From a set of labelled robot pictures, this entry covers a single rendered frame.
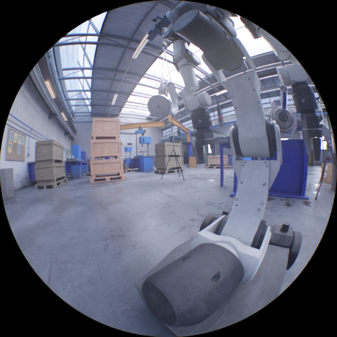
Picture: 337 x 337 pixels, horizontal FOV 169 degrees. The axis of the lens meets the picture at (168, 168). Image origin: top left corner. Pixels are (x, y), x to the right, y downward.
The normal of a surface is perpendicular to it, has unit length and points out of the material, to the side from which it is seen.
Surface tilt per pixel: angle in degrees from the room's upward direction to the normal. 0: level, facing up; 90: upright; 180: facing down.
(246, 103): 100
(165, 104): 131
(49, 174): 90
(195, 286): 22
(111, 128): 90
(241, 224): 46
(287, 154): 90
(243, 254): 53
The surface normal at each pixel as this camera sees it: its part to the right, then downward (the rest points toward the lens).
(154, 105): -0.30, 0.71
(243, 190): -0.72, -0.43
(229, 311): -0.04, -1.00
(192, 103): -0.78, 0.27
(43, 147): 0.54, 0.04
